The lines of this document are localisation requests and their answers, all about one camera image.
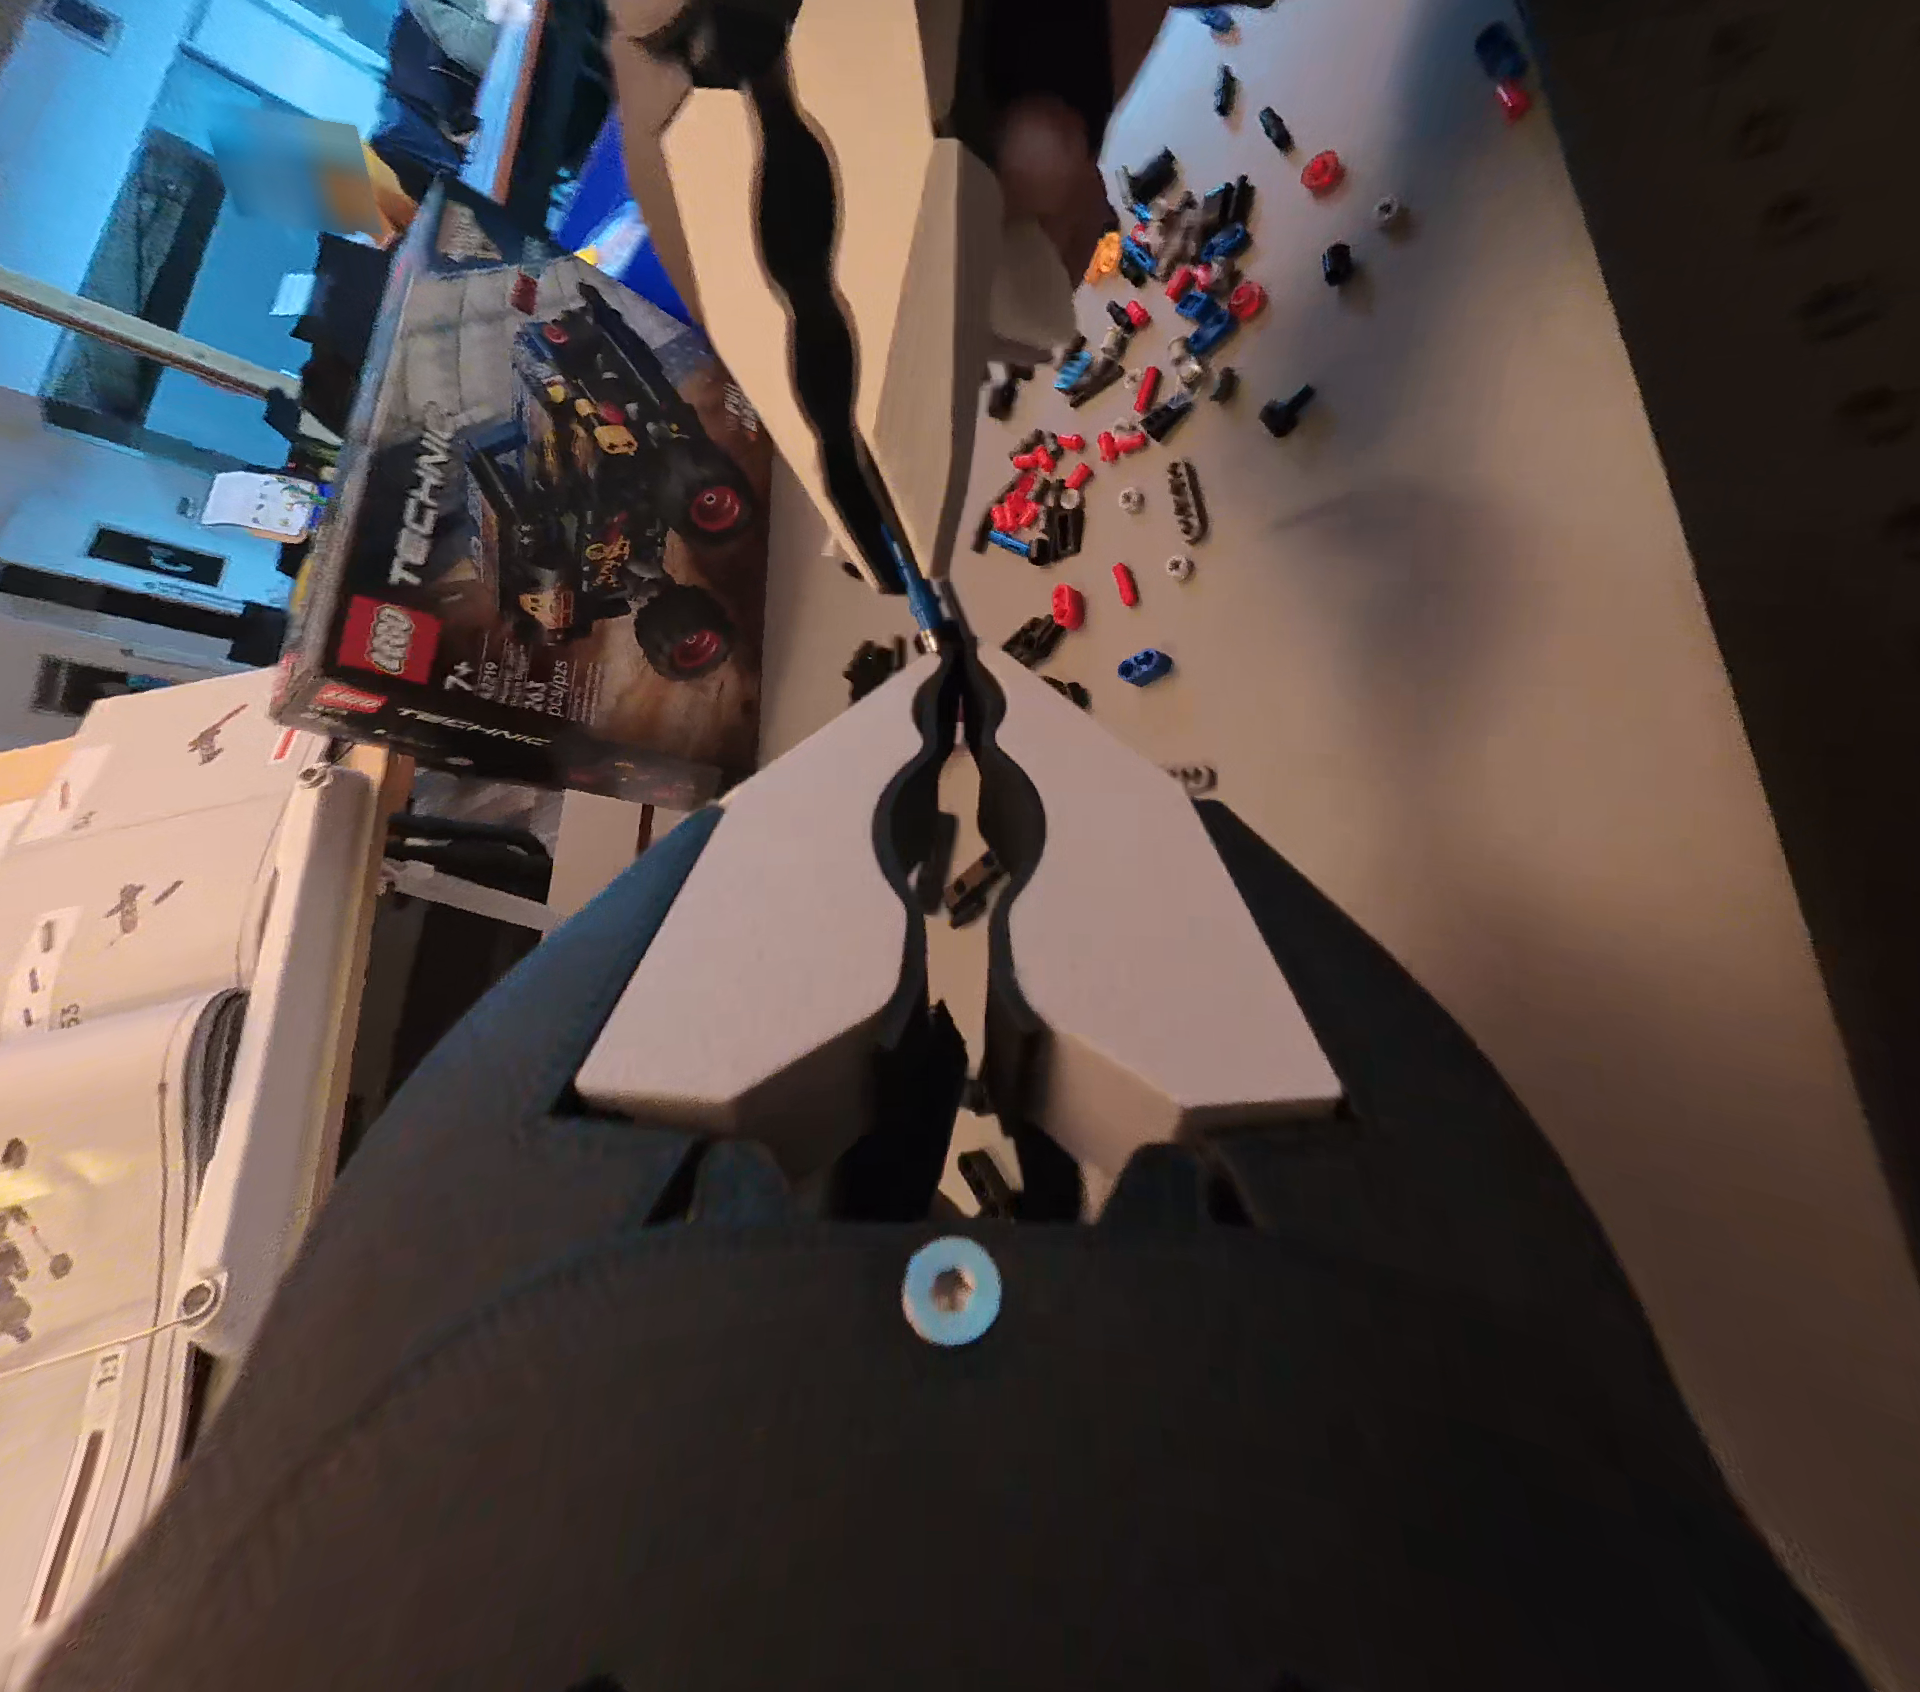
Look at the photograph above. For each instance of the small toy connectors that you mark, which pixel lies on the small toy connectors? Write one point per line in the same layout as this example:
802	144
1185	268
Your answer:
1321	170

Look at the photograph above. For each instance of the blue storage bin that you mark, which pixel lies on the blue storage bin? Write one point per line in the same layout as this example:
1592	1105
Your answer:
614	206

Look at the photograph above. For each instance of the grey desk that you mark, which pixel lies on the grey desk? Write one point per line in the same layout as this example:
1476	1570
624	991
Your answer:
1424	747

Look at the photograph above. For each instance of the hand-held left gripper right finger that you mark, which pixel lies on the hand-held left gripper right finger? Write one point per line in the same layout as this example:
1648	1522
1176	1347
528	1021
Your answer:
1185	973

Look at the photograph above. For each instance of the grey thin beam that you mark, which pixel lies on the grey thin beam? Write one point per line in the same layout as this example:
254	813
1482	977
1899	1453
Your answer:
1185	501

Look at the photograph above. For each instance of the blue toy pin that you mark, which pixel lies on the blue toy pin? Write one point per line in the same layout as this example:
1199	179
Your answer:
915	590

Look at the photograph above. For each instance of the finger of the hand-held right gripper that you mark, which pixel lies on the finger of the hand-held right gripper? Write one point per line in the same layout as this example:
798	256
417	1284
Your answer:
901	222
721	206

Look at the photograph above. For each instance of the scattered black toy beams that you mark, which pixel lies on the scattered black toy beams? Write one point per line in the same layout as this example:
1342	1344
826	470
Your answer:
879	664

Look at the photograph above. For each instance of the blue small connector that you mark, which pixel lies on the blue small connector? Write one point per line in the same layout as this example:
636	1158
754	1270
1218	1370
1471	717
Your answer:
1143	668

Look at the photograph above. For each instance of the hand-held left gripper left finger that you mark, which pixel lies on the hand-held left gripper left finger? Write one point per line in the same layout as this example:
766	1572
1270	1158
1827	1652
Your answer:
721	973

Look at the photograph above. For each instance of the dark toy set box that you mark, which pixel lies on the dark toy set box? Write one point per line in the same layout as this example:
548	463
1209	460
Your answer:
600	447

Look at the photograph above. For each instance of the building instruction booklet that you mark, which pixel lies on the building instruction booklet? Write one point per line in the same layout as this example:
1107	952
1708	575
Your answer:
90	1123

